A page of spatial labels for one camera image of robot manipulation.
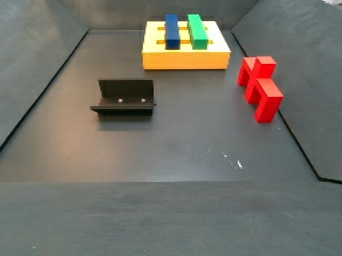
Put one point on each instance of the yellow slotted board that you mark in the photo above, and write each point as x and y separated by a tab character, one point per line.
184	59

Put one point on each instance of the red notched block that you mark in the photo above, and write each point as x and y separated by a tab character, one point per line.
262	91

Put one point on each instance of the green bar block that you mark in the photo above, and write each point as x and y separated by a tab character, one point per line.
196	31

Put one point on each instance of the blue bar block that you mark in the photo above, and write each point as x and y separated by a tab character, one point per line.
171	36

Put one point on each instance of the black fixture bracket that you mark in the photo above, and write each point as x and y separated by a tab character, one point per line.
125	96

